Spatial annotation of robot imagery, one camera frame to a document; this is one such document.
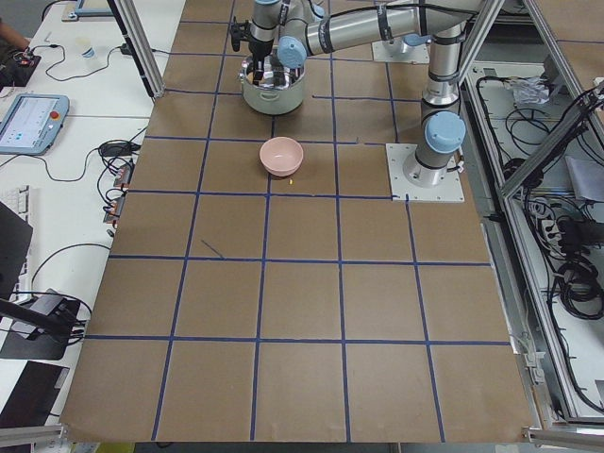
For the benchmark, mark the aluminium frame post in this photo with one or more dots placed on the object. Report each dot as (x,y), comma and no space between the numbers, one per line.
(131,27)

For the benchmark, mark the black laptop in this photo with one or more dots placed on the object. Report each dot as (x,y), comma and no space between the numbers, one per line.
(34,395)

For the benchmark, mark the crumpled white paper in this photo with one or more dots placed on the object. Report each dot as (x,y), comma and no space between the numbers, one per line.
(532,90)

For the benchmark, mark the black monitor stand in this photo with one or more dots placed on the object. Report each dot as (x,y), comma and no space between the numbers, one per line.
(39,330)

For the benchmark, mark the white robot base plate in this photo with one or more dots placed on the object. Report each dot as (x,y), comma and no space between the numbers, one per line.
(411,181)

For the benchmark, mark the grey-green cooking pot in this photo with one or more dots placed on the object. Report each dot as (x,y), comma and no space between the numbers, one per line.
(278,90)

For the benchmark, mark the pink bowl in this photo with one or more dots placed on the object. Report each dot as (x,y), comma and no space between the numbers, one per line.
(281,156)

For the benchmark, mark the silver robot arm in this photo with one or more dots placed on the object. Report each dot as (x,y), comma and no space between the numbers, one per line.
(297,30)

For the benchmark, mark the teach pendant tablet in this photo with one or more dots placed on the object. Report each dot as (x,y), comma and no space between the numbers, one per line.
(32,123)

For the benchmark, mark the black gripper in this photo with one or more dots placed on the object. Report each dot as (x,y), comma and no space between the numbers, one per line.
(260,47)

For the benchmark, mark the electronics board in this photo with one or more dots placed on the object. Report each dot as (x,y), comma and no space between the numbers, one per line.
(17,68)

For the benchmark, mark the white paper cup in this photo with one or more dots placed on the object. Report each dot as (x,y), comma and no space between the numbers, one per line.
(85,48)

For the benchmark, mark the white keyboard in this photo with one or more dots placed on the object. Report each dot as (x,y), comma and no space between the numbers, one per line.
(18,200)

